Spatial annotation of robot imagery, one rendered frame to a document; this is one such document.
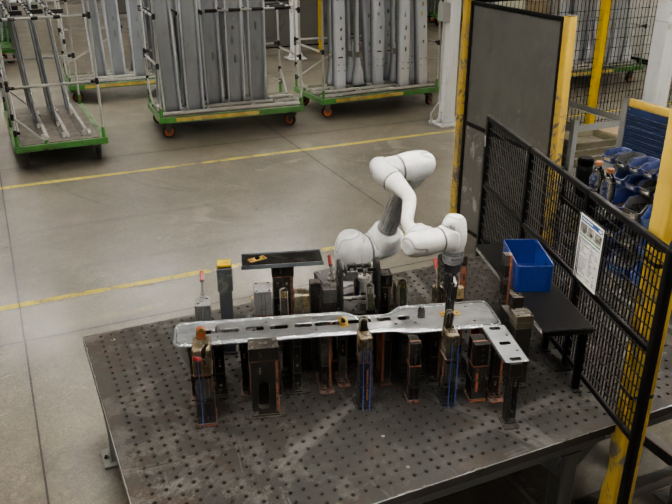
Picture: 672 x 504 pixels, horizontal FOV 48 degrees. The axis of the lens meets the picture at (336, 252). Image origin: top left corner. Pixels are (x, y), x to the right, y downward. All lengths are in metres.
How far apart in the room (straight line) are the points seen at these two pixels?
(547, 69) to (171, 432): 3.50
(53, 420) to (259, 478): 1.95
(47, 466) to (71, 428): 0.31
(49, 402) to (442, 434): 2.50
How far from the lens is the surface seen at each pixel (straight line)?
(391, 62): 11.40
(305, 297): 3.27
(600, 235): 3.19
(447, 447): 3.04
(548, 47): 5.37
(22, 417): 4.68
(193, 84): 9.92
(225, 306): 3.48
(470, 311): 3.35
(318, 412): 3.19
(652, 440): 4.11
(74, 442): 4.39
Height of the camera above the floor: 2.58
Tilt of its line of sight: 24 degrees down
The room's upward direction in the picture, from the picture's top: straight up
